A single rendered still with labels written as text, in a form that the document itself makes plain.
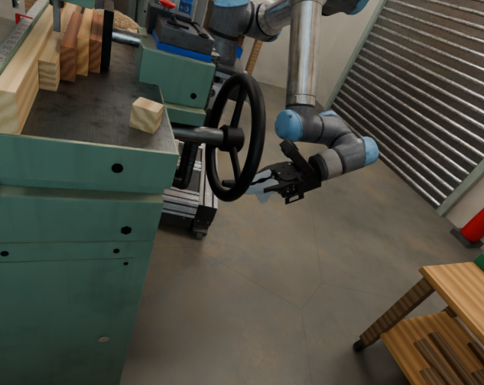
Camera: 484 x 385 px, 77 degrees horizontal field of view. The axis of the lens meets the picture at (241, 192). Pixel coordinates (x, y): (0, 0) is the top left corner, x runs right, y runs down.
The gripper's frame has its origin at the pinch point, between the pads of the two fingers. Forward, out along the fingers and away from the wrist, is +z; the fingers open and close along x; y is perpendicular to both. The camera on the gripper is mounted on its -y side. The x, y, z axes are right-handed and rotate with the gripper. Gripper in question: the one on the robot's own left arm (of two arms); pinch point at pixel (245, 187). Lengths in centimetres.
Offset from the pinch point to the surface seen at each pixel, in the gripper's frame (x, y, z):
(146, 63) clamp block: 3.7, -32.8, 11.9
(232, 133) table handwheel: 2.6, -14.4, -0.1
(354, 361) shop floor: -22, 97, -26
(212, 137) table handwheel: 2.8, -14.8, 4.4
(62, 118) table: -13.8, -35.0, 23.5
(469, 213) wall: 59, 173, -196
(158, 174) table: -19.1, -26.0, 15.0
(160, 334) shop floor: 2, 57, 42
